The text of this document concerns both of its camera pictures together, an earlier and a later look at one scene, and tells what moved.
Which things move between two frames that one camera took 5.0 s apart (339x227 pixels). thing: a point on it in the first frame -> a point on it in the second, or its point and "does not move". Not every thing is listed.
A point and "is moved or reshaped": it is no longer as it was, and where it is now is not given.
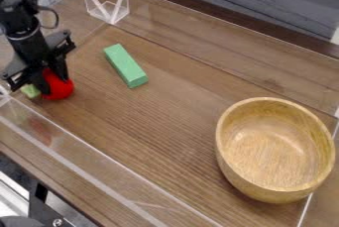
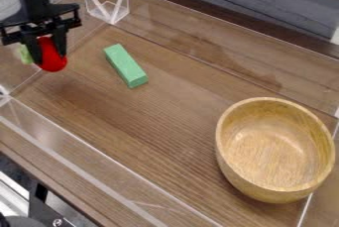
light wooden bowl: x=273 y=149 does not move
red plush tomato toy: x=61 y=88 is moved or reshaped
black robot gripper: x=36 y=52 -> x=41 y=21
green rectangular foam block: x=124 y=65 does not move
